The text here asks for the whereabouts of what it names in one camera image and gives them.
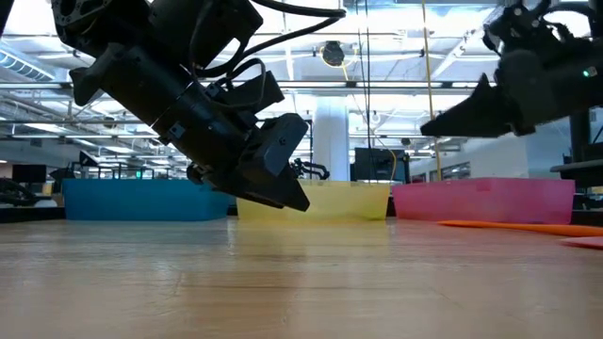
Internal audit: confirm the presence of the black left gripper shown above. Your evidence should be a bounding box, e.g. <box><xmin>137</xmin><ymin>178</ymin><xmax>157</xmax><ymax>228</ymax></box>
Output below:
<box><xmin>157</xmin><ymin>87</ymin><xmax>311</xmax><ymax>212</ymax></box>

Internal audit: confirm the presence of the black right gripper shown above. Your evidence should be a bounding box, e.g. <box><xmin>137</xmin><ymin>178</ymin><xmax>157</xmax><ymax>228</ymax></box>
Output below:
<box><xmin>420</xmin><ymin>0</ymin><xmax>603</xmax><ymax>138</ymax></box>

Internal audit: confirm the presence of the pink plastic bin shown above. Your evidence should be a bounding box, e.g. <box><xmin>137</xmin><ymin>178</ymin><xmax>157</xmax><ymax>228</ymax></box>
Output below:
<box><xmin>391</xmin><ymin>177</ymin><xmax>577</xmax><ymax>225</ymax></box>

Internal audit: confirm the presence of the yellow translucent plastic bin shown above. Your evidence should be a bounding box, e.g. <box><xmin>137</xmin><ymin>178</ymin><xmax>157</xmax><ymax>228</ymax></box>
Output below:
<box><xmin>235</xmin><ymin>181</ymin><xmax>392</xmax><ymax>222</ymax></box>

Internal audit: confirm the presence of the orange silicone spatula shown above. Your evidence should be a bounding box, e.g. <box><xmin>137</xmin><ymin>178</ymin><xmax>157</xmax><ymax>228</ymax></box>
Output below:
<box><xmin>437</xmin><ymin>219</ymin><xmax>603</xmax><ymax>238</ymax></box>

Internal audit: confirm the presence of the blue plastic bin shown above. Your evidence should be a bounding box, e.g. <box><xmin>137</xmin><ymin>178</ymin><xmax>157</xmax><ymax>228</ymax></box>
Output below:
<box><xmin>62</xmin><ymin>177</ymin><xmax>235</xmax><ymax>222</ymax></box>

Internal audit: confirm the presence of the pink silicone spatula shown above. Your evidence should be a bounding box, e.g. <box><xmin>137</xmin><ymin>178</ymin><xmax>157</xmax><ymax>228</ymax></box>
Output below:
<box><xmin>559</xmin><ymin>236</ymin><xmax>603</xmax><ymax>250</ymax></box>

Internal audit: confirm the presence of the white structural column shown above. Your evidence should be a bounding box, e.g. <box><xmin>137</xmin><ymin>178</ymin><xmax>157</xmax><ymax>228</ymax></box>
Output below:
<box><xmin>313</xmin><ymin>96</ymin><xmax>350</xmax><ymax>183</ymax></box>

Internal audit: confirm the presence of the black monitor stand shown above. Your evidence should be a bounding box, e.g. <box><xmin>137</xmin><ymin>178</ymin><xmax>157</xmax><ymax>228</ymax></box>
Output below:
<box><xmin>568</xmin><ymin>110</ymin><xmax>593</xmax><ymax>164</ymax></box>

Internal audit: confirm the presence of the black background monitor box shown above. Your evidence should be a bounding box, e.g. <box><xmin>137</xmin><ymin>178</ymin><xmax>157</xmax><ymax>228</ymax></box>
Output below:
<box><xmin>352</xmin><ymin>148</ymin><xmax>411</xmax><ymax>183</ymax></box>

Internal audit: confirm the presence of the grey desk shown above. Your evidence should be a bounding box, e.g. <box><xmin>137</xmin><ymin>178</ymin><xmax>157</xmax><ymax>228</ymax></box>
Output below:
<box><xmin>550</xmin><ymin>158</ymin><xmax>603</xmax><ymax>189</ymax></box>

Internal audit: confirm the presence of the dark background monitor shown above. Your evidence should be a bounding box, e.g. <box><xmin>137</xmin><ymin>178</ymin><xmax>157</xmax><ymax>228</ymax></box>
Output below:
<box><xmin>11</xmin><ymin>164</ymin><xmax>48</xmax><ymax>185</ymax></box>

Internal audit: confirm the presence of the black background equipment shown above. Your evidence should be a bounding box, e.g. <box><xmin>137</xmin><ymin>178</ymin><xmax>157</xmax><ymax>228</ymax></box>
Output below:
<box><xmin>0</xmin><ymin>178</ymin><xmax>65</xmax><ymax>208</ymax></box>

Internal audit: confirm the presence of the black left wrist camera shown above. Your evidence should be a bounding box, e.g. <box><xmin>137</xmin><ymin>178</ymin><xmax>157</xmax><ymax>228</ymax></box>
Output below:
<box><xmin>214</xmin><ymin>70</ymin><xmax>286</xmax><ymax>117</ymax></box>

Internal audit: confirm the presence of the yellow hanging cable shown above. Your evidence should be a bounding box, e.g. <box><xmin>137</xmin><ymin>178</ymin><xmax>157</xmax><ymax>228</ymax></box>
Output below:
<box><xmin>421</xmin><ymin>0</ymin><xmax>443</xmax><ymax>183</ymax></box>

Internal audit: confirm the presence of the black hanging cable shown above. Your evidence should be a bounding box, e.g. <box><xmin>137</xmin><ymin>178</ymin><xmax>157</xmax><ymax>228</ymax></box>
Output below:
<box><xmin>355</xmin><ymin>0</ymin><xmax>373</xmax><ymax>150</ymax></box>

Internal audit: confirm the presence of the black ceiling cord reel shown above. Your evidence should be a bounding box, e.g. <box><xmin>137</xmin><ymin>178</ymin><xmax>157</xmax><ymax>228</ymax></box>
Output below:
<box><xmin>320</xmin><ymin>40</ymin><xmax>346</xmax><ymax>69</ymax></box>

